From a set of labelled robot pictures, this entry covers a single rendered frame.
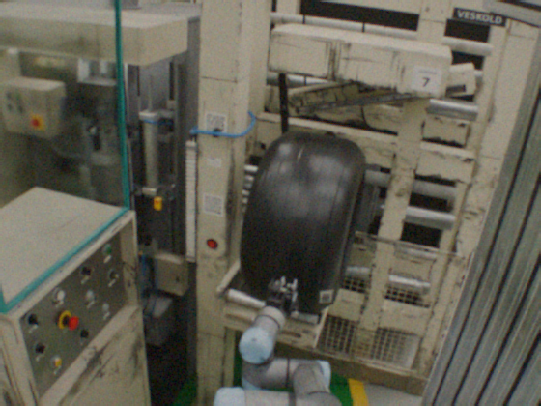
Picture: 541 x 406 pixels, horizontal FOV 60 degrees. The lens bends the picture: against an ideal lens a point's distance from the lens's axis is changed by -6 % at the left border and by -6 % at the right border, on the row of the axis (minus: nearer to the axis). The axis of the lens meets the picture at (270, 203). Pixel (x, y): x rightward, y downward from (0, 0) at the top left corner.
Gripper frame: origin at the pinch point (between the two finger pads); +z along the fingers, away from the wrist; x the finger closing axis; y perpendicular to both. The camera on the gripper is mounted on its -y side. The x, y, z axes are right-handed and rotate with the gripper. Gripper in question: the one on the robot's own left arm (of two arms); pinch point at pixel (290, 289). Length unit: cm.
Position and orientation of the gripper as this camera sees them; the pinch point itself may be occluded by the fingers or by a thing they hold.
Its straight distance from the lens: 149.1
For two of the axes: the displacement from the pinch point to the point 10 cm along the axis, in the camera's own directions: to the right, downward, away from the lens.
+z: 2.9, -3.2, 9.0
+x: -9.5, -2.1, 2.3
